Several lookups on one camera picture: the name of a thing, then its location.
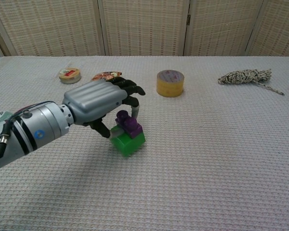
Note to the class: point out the yellow tape roll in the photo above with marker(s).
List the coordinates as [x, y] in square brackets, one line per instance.
[169, 86]

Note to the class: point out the green toy brick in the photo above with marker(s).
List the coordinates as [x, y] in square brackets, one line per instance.
[127, 144]

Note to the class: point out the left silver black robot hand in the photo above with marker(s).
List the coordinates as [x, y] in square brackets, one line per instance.
[94, 101]

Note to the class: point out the green orange snack bag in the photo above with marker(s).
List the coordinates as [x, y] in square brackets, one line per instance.
[106, 75]

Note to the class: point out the purple toy brick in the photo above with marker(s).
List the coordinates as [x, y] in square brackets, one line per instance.
[131, 125]

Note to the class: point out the metal screen hinge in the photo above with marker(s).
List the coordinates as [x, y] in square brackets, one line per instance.
[188, 19]

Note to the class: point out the round wooden box red label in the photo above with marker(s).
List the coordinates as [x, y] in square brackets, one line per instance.
[69, 75]

